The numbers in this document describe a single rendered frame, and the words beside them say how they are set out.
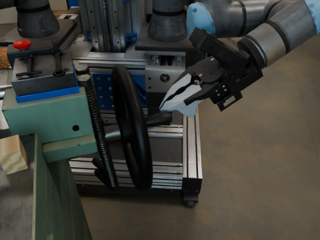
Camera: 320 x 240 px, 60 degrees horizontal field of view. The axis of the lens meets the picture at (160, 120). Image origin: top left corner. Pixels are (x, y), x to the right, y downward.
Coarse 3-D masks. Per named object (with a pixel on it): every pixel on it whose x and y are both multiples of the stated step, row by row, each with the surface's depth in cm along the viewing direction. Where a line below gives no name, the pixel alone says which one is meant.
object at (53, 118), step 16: (64, 96) 47; (80, 96) 47; (16, 112) 45; (32, 112) 46; (48, 112) 47; (64, 112) 48; (80, 112) 49; (16, 128) 47; (32, 128) 48; (48, 128) 49; (64, 128) 50; (80, 128) 51
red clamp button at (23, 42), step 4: (16, 40) 49; (20, 40) 49; (24, 40) 49; (28, 40) 49; (12, 44) 48; (16, 44) 48; (20, 44) 48; (24, 44) 48; (28, 44) 48; (16, 48) 48; (20, 48) 48; (24, 48) 49
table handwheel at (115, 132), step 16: (112, 80) 66; (128, 80) 52; (112, 96) 72; (128, 96) 50; (128, 112) 50; (112, 128) 61; (128, 128) 60; (144, 128) 49; (128, 144) 74; (144, 144) 49; (128, 160) 72; (144, 160) 50; (144, 176) 52; (144, 192) 59
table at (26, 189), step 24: (0, 72) 65; (0, 120) 51; (24, 144) 46; (48, 144) 51; (72, 144) 51; (96, 144) 52; (0, 168) 42; (0, 192) 39; (24, 192) 39; (0, 216) 36; (24, 216) 36
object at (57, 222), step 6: (54, 162) 61; (54, 168) 59; (54, 174) 58; (54, 180) 56; (54, 186) 55; (54, 192) 53; (60, 192) 61; (54, 198) 52; (60, 198) 59; (54, 204) 51; (60, 204) 58; (54, 210) 50; (60, 210) 56; (54, 216) 48; (60, 216) 55; (54, 222) 47; (60, 222) 53; (54, 228) 46; (60, 228) 52; (48, 234) 45; (54, 234) 45; (60, 234) 51
